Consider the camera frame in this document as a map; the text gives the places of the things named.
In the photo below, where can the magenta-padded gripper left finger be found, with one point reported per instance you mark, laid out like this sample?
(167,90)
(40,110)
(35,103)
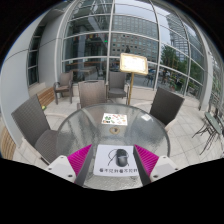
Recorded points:
(71,166)

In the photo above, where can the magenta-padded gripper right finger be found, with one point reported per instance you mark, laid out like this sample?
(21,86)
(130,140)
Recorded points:
(155,166)

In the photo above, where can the black computer mouse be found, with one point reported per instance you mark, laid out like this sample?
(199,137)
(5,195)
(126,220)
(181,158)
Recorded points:
(122,158)

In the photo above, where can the white printed mouse pad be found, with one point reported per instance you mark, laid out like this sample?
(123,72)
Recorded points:
(103,163)

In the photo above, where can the small white card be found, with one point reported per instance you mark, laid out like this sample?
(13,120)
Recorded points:
(146,117)

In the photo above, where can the grey wicker chair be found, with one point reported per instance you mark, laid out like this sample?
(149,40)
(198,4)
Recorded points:
(117,81)
(166,106)
(66,80)
(30,121)
(91,95)

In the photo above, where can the colourful printed menu card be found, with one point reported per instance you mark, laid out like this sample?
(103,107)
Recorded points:
(114,119)

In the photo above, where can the wooden slat bench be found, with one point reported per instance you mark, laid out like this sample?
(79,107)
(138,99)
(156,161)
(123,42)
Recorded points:
(7,145)
(46,96)

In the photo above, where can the dark metal bistro table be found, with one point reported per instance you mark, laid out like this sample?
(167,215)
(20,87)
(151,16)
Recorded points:
(213,121)

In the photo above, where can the gold-framed menu stand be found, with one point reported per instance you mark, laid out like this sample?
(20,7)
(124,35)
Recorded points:
(133,63)

